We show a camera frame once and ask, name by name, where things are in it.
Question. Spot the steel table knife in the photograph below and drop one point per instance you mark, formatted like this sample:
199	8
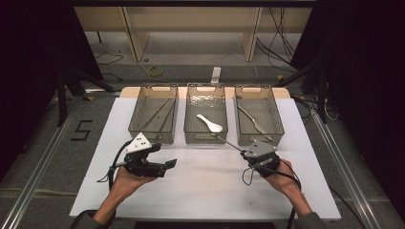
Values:
253	120

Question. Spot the person's left hand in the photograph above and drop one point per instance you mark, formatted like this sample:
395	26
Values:
125	184

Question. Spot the white spoon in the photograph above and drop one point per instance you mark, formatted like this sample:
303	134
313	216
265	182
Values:
215	127

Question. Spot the smoky clear plastic bin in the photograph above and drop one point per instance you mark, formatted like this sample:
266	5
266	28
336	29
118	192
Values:
264	111
153	114
205	108

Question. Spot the black metal stand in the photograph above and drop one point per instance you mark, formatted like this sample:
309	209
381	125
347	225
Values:
321	95
62	95

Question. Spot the beige wooden shelf unit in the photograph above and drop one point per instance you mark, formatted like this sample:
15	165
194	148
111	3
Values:
191	19

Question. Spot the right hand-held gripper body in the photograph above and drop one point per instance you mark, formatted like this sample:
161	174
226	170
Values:
259	149

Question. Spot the metal chopstick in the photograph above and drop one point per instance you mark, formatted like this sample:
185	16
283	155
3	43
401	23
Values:
155	114
167	116

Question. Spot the yellow tape roll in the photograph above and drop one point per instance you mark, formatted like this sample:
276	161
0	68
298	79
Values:
156	73

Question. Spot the person's right hand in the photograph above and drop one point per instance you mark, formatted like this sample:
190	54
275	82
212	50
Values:
286	181

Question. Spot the white power strip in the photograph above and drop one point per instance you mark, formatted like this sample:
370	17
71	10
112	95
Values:
216	74

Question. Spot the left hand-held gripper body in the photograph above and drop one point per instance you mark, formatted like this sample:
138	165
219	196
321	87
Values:
138	144

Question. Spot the aluminium floor rail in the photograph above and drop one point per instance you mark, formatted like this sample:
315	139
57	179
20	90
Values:
344	171
35	181

